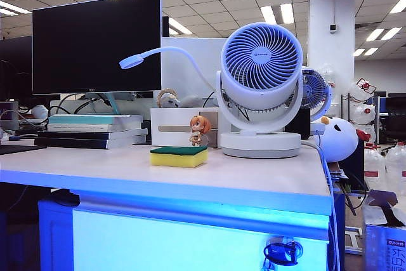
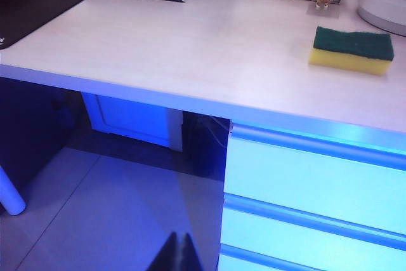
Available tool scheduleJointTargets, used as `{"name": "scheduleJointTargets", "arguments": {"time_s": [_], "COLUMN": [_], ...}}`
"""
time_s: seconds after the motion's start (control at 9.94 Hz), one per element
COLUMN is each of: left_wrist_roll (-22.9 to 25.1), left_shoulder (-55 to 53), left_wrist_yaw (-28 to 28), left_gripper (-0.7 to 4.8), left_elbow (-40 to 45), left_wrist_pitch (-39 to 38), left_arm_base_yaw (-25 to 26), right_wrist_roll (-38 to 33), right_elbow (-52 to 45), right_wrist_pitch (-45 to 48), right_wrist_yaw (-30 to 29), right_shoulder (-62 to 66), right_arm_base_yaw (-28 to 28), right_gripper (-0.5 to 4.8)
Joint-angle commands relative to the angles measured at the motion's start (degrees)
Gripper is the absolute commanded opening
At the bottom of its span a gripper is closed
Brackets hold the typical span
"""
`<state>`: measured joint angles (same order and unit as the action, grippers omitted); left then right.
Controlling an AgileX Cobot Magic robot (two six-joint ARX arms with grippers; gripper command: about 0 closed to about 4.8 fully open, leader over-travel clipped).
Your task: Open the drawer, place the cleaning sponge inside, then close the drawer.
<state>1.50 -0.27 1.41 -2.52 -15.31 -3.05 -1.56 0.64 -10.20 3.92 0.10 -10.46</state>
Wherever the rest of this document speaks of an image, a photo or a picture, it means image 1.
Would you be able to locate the yellow sponge green scouring top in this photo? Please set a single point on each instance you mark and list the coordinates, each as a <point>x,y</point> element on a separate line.
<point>177,159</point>

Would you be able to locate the white desk drawer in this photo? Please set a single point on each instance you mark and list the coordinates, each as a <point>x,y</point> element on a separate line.
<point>158,242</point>

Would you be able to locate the orange-haired anime figurine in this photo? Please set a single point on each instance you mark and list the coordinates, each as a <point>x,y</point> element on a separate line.
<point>200,123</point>

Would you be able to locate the white desktop organizer box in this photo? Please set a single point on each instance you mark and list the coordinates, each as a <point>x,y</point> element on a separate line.
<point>171,118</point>

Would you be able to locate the plush sheep with braided horn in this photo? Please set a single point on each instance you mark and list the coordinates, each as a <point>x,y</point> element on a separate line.
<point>169,102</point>

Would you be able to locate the white partition panel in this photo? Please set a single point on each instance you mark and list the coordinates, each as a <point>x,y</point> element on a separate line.
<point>177,77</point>

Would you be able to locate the large white circulation fan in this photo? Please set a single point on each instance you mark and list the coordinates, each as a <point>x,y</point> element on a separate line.
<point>260,52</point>

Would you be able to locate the teal monitor stand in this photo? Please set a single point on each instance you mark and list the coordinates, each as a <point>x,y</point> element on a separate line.
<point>112,103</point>

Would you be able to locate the white gooseneck desk lamp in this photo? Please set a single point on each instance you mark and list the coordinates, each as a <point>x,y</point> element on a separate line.
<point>131,61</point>

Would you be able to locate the black speaker box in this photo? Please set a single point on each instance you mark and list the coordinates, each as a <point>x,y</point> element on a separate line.
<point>298,125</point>

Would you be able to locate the small white desk fan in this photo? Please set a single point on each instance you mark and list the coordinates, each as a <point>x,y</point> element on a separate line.
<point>312,88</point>

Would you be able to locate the teal cover book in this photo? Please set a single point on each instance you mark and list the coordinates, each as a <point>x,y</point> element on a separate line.
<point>79,119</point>

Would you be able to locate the white cover book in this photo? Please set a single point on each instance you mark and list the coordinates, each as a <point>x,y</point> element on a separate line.
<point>79,127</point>

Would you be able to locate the black AOC computer monitor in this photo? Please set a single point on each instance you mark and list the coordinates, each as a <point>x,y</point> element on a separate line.
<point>95,45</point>

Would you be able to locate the thin black book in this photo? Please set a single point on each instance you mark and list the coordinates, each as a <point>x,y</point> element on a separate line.
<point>73,134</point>

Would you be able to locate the white round plush toy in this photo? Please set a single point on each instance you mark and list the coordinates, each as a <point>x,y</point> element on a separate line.
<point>337,141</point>

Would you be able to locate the stack of paper booklets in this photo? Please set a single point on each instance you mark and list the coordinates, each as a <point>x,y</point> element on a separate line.
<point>337,172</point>

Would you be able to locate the clear jug red cap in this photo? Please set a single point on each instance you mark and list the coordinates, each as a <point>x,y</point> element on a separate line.
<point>361,115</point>

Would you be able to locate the clear jug red white label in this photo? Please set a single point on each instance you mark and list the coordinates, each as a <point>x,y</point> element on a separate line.
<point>361,93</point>

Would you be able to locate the white cup-shaped face mask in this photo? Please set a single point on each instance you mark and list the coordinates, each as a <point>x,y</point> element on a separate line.
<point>39,111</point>

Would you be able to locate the large clear water bottle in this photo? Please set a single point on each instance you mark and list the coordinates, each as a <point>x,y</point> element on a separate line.
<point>396,166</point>
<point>374,166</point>

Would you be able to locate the black desk pad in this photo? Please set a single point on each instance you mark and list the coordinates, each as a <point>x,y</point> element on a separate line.
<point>19,149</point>

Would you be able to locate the black office chair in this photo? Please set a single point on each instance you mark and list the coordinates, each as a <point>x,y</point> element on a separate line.
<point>396,118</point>

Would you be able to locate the grey desktop device box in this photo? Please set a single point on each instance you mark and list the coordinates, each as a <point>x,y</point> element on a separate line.
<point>9,115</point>

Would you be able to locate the blue white carton box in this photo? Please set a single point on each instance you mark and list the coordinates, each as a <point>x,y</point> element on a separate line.
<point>380,245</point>

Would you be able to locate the small white wall sensor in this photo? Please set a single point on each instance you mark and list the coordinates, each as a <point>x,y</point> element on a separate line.
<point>333,28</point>

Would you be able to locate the white metal floor frame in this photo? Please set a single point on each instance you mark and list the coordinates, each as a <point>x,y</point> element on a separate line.
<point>353,239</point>

